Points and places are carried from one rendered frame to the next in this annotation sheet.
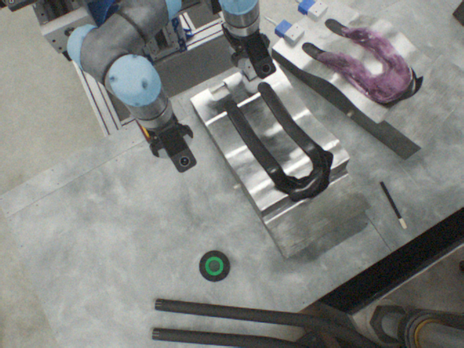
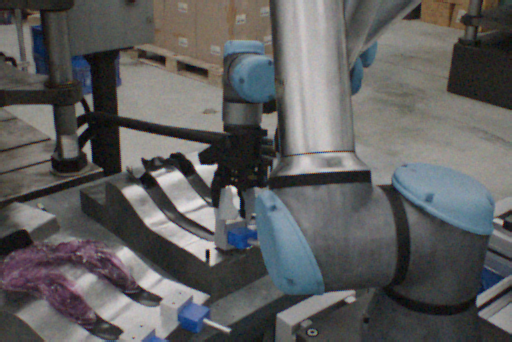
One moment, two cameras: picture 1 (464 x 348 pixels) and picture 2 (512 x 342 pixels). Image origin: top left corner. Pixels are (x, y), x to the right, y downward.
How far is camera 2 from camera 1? 1.66 m
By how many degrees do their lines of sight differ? 79
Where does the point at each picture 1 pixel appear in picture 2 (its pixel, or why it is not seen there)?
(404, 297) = (49, 178)
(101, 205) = not seen: hidden behind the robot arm
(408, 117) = (23, 219)
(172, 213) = not seen: hidden behind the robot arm
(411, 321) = (75, 86)
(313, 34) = (144, 316)
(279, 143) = (184, 198)
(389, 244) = (59, 195)
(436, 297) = (18, 180)
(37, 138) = not seen: outside the picture
